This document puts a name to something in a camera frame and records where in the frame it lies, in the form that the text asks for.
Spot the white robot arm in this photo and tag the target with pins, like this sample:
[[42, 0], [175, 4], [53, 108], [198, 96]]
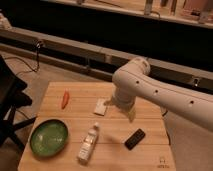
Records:
[[132, 81]]

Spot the black office chair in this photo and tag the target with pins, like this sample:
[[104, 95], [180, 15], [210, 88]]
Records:
[[12, 97]]

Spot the white plastic bottle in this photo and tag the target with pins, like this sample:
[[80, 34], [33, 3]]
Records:
[[88, 144]]

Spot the white sponge block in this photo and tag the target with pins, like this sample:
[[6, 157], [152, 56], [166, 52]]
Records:
[[100, 107]]

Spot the black remote control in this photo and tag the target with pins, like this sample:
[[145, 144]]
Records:
[[134, 139]]

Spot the green ceramic bowl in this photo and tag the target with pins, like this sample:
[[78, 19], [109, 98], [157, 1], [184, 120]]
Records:
[[49, 138]]

